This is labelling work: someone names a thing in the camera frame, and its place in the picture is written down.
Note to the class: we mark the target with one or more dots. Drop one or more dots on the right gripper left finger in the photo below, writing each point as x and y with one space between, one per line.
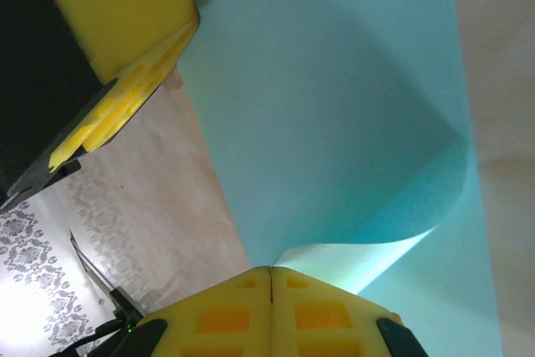
225 319

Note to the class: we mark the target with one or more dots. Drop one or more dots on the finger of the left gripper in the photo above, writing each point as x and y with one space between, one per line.
125 10
125 110

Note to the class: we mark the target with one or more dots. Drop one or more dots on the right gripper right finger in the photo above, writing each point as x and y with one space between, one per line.
326 319

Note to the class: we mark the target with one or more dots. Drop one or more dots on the teal cloth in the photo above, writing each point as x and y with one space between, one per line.
313 102

